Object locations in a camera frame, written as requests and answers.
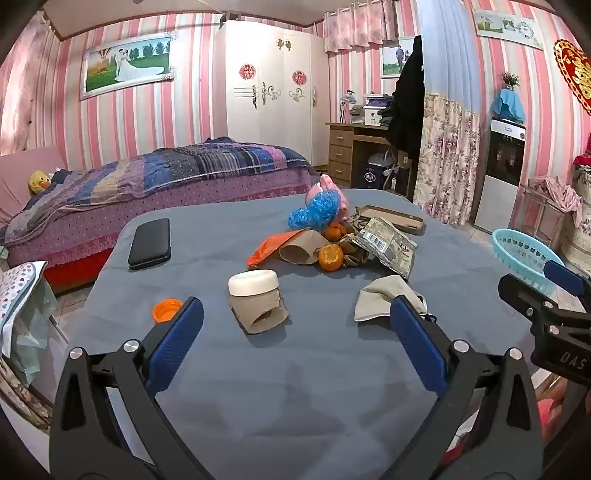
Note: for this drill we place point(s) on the white soap bar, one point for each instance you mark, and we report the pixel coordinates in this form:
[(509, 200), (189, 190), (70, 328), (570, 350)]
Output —
[(253, 282)]

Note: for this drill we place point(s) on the large tangerine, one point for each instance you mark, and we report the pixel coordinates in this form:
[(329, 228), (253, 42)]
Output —
[(331, 257)]

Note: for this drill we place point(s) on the black zip case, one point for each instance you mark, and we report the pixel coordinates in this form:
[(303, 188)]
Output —
[(150, 243)]

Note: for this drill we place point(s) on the dark blue bag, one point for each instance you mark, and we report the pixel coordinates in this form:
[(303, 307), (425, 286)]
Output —
[(374, 177)]

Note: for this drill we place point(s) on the wooden desk with drawers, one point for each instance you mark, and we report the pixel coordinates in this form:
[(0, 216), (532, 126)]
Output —
[(341, 147)]

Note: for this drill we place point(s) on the polka dot pillow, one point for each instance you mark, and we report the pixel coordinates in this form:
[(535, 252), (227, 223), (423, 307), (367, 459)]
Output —
[(18, 286)]

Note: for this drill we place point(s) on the metal rack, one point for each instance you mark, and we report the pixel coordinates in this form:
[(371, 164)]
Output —
[(542, 221)]

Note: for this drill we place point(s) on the blue plastic bag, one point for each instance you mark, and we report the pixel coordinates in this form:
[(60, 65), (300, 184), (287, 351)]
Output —
[(316, 212)]

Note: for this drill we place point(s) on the pink valance curtain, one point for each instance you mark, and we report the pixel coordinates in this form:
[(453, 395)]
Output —
[(364, 23)]

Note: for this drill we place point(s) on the small potted plant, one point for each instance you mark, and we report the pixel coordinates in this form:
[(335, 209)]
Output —
[(510, 79)]

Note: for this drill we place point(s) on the small framed photo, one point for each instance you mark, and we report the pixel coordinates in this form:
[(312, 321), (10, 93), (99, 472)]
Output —
[(392, 57)]

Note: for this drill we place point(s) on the grey snack packet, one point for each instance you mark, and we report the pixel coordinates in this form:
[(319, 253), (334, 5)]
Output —
[(388, 244)]

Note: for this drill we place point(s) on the blue cloth cover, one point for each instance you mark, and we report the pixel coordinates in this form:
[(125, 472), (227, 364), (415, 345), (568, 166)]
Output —
[(508, 106)]

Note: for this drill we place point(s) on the desk lamp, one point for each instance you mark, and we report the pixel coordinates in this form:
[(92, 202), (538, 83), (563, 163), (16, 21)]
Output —
[(347, 99)]

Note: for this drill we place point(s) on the floral cloth cover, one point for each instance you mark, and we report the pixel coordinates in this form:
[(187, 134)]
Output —
[(579, 240)]

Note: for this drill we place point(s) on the white appliance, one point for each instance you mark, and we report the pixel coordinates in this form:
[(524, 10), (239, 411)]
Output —
[(381, 159)]

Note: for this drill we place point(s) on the brown phone case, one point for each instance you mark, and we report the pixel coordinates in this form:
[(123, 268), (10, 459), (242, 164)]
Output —
[(392, 219)]

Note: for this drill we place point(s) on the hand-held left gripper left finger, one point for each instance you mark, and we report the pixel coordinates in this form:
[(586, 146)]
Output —
[(175, 341)]

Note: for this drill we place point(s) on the small tangerine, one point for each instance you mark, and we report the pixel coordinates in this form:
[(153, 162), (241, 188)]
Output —
[(333, 232)]

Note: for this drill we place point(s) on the round cardboard tube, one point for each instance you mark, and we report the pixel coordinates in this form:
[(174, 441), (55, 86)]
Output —
[(302, 249)]

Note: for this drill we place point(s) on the orange bottle cap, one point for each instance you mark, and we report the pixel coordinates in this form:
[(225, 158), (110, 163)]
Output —
[(166, 310)]

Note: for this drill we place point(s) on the red heart wall decoration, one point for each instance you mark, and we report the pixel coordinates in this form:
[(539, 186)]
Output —
[(577, 74)]

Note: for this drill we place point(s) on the pink bed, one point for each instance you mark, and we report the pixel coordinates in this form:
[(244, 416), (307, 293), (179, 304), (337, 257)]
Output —
[(92, 230)]

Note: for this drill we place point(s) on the yellow duck toy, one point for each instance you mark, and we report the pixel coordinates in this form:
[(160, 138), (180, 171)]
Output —
[(38, 182)]

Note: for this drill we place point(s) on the floral chair cushion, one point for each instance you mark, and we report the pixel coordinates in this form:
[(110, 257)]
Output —
[(23, 397)]

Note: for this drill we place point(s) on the framed wedding picture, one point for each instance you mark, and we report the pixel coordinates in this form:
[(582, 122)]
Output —
[(127, 64)]

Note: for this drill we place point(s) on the white box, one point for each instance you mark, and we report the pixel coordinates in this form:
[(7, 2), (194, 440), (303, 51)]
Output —
[(371, 115)]

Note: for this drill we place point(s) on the brown wrapper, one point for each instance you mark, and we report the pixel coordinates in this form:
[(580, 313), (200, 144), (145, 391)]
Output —
[(353, 254)]

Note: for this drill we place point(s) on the black coat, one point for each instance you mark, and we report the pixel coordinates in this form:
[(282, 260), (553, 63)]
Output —
[(406, 106)]

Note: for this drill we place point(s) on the grey blue tablecloth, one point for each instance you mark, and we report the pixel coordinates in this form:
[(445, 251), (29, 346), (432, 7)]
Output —
[(277, 378)]

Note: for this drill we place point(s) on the pink cloth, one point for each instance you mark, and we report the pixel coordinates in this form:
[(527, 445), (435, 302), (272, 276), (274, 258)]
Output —
[(558, 191)]

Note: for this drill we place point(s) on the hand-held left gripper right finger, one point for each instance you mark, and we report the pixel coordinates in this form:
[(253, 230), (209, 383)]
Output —
[(418, 344)]

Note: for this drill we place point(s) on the wide wall poster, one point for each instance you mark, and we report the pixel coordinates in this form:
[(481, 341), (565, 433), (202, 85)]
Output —
[(505, 25)]

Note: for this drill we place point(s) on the black box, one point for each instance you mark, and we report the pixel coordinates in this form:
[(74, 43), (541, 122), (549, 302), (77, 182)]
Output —
[(401, 180)]

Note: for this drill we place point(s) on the pale green cloth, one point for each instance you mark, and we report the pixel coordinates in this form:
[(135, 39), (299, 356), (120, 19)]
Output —
[(30, 341)]

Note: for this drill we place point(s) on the pink piggy bank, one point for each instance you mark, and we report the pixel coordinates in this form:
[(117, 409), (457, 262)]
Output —
[(328, 184)]

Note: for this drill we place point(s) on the red round paper decoration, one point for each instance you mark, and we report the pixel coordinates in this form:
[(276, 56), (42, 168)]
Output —
[(248, 73), (299, 77)]

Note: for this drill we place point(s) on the white face mask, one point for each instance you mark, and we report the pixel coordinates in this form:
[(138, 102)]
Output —
[(385, 297)]

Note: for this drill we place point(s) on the light blue plastic basket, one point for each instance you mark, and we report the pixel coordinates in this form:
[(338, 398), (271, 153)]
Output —
[(521, 258)]

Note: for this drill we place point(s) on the white wardrobe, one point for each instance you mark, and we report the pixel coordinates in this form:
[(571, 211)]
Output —
[(272, 120)]

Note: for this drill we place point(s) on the stack of folded clothes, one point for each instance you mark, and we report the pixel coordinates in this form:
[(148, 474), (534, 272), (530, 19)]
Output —
[(387, 110)]

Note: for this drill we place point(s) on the orange snack wrapper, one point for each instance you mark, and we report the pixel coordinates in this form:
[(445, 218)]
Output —
[(268, 247)]

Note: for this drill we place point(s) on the white black water dispenser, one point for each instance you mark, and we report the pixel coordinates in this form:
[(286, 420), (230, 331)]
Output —
[(501, 184)]

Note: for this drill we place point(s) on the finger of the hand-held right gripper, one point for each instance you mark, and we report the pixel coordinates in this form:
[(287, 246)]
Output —
[(562, 277), (521, 295)]

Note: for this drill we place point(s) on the blue floral curtain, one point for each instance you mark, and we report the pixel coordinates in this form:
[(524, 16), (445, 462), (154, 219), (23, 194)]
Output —
[(448, 152)]

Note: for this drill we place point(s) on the purple striped quilt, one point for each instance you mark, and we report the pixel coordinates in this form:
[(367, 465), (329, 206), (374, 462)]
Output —
[(161, 170)]

